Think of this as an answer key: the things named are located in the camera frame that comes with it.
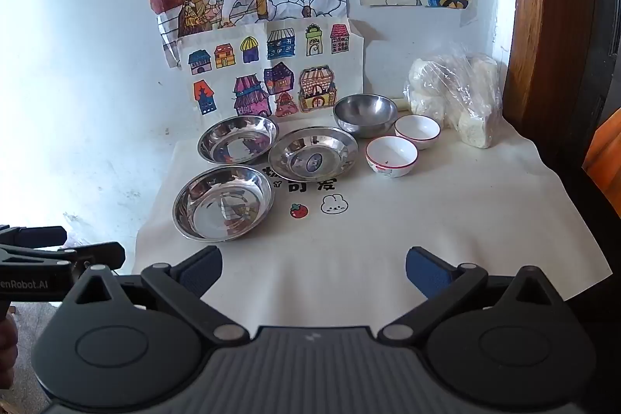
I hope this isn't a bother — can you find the white bowl with red specks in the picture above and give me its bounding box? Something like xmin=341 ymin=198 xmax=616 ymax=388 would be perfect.
xmin=365 ymin=135 xmax=419 ymax=178

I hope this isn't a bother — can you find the paper drawing of colourful houses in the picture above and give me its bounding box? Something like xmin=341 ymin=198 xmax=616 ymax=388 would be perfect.
xmin=175 ymin=19 xmax=366 ymax=116

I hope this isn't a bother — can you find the white bowl with grey mark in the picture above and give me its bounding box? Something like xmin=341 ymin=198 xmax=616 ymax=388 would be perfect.
xmin=394 ymin=114 xmax=441 ymax=151

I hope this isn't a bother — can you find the steel plate with centre sticker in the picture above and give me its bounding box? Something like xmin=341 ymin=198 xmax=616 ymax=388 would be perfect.
xmin=268 ymin=126 xmax=360 ymax=183

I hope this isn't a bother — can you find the white printed cloth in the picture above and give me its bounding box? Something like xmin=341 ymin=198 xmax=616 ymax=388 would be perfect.
xmin=133 ymin=118 xmax=613 ymax=331

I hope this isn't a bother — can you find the stainless steel bowl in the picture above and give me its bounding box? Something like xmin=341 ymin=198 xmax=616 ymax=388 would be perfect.
xmin=333 ymin=94 xmax=399 ymax=138

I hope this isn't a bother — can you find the person's left hand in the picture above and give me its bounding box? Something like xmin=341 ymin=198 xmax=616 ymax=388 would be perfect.
xmin=0 ymin=319 xmax=19 ymax=391

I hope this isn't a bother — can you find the orange panel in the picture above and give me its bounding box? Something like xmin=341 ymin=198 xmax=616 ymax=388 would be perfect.
xmin=582 ymin=111 xmax=621 ymax=218

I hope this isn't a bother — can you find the brown wooden door frame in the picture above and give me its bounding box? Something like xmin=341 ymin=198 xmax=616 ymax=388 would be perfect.
xmin=502 ymin=0 xmax=621 ymax=143

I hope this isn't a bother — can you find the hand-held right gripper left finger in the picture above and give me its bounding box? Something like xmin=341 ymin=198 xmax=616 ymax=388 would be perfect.
xmin=63 ymin=245 xmax=249 ymax=343

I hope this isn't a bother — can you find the clear bag of white buns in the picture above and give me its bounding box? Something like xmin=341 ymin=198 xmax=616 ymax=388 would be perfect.
xmin=402 ymin=52 xmax=503 ymax=149

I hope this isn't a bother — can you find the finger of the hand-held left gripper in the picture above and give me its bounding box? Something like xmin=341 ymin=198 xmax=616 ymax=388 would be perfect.
xmin=0 ymin=242 xmax=126 ymax=273
xmin=0 ymin=225 xmax=67 ymax=246

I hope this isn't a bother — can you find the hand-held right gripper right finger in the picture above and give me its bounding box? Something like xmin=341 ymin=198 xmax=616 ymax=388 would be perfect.
xmin=378 ymin=246 xmax=561 ymax=344

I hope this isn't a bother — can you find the round stainless steel plate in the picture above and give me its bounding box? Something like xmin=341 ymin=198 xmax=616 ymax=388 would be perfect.
xmin=197 ymin=115 xmax=279 ymax=166
xmin=173 ymin=166 xmax=275 ymax=242

